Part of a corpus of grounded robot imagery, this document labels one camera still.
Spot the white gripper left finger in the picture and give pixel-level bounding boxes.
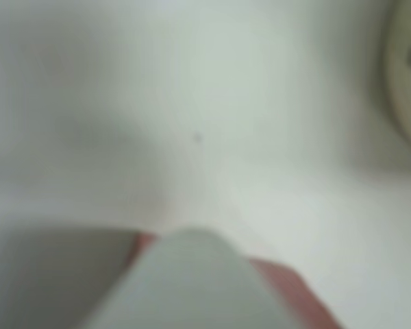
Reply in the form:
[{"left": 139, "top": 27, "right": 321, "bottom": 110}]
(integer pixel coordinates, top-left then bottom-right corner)
[{"left": 0, "top": 229, "right": 138, "bottom": 329}]

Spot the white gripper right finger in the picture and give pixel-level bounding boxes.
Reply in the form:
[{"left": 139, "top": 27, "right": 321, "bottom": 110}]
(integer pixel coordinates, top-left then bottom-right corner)
[{"left": 84, "top": 227, "right": 295, "bottom": 329}]

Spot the pink foam cube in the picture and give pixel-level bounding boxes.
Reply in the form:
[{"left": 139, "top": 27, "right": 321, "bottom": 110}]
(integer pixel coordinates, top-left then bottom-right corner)
[{"left": 125, "top": 232, "right": 345, "bottom": 329}]

